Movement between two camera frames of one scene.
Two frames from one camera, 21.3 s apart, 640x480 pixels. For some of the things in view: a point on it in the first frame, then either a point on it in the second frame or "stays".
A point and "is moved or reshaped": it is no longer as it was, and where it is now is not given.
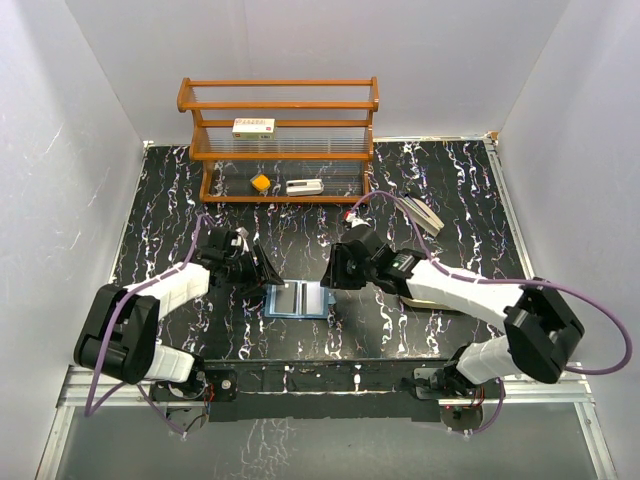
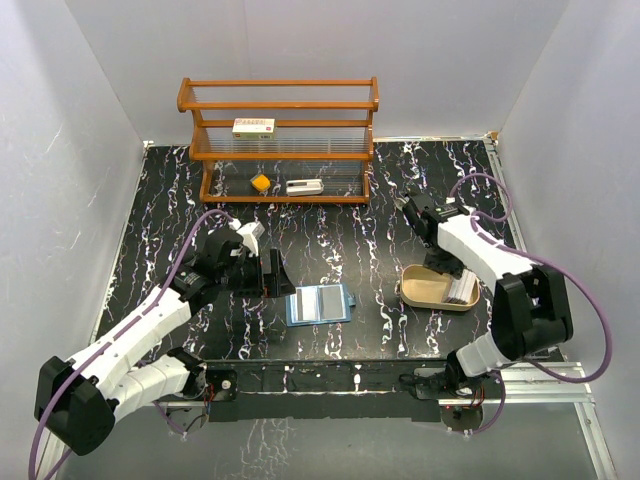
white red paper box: x=254 y=129 stays
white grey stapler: x=304 y=187 stays
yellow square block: x=261 y=182 stays
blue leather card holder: x=297 y=301 is moved or reshaped
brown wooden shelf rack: x=282 y=140 stays
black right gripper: x=336 y=277 → x=452 y=266
